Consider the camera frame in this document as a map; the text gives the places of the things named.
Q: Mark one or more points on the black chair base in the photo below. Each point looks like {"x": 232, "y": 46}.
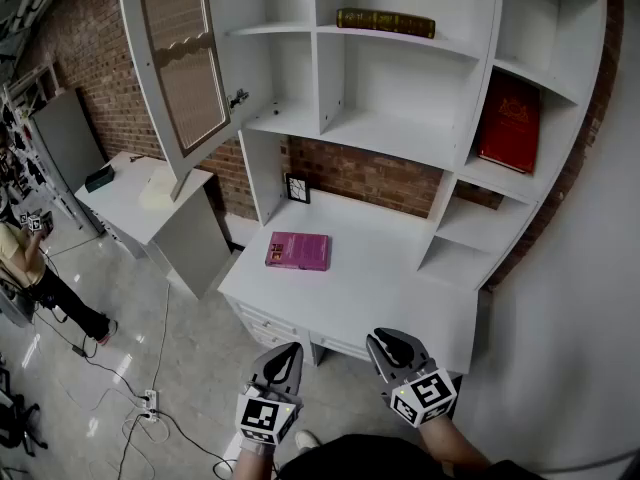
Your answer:
{"x": 20, "y": 418}

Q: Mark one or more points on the white metal rack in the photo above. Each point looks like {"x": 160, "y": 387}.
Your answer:
{"x": 22, "y": 113}

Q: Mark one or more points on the person's white shoe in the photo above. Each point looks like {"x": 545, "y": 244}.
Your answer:
{"x": 306, "y": 439}

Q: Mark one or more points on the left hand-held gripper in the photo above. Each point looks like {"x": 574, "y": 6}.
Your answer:
{"x": 262, "y": 415}

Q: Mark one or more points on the person's left forearm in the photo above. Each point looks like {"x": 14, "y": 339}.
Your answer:
{"x": 255, "y": 463}

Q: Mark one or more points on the white desk drawer stack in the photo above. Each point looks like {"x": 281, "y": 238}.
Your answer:
{"x": 265, "y": 325}

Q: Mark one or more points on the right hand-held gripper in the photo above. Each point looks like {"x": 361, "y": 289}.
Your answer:
{"x": 422, "y": 395}

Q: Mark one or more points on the black picture frame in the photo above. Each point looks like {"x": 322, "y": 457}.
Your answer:
{"x": 297, "y": 188}

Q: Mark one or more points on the white side table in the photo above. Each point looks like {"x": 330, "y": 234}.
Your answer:
{"x": 125, "y": 208}

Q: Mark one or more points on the person's right forearm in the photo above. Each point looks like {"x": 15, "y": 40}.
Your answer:
{"x": 450, "y": 443}

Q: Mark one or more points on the white cabinet glass door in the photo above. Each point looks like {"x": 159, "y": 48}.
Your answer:
{"x": 150, "y": 93}

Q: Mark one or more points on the red hardcover book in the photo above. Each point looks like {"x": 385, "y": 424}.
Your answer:
{"x": 510, "y": 123}

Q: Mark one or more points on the white cabinet shelving unit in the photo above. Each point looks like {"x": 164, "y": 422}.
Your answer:
{"x": 400, "y": 133}

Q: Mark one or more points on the pink book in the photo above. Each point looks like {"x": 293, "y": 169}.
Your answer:
{"x": 300, "y": 251}

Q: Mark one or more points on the white power strip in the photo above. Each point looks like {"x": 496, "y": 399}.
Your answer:
{"x": 150, "y": 405}

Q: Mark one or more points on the dark green box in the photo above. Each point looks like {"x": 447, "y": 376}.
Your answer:
{"x": 99, "y": 179}

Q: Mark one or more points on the brown gold-print book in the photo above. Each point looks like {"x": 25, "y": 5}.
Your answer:
{"x": 385, "y": 22}

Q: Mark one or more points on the grey panel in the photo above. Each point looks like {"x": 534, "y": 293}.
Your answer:
{"x": 67, "y": 148}

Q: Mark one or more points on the person's black clothing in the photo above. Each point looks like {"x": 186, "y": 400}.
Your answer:
{"x": 370, "y": 460}

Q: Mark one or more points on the black power adapter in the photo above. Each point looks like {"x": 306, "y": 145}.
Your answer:
{"x": 78, "y": 350}

